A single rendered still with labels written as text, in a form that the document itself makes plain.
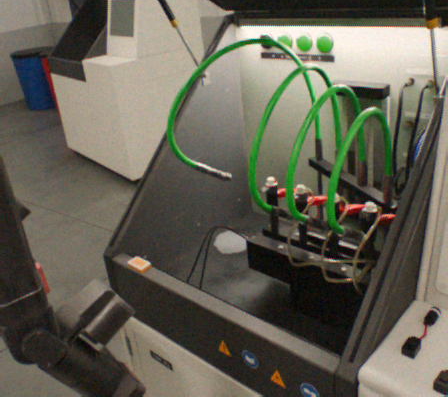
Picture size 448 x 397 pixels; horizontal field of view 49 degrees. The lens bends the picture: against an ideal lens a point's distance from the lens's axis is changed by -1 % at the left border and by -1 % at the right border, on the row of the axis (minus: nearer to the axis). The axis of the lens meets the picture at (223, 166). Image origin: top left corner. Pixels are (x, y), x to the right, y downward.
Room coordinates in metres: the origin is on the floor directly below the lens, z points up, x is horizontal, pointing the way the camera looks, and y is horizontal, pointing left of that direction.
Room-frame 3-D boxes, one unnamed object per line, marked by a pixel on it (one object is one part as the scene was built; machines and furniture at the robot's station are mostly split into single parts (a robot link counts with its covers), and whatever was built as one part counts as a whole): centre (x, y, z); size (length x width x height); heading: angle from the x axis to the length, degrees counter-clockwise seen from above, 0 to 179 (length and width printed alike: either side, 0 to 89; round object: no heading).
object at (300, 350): (0.84, 0.06, 0.87); 0.62 x 0.04 x 0.16; 45
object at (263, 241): (0.93, -0.19, 0.91); 0.34 x 0.10 x 0.15; 45
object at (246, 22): (1.20, -0.29, 1.43); 0.54 x 0.03 x 0.02; 45
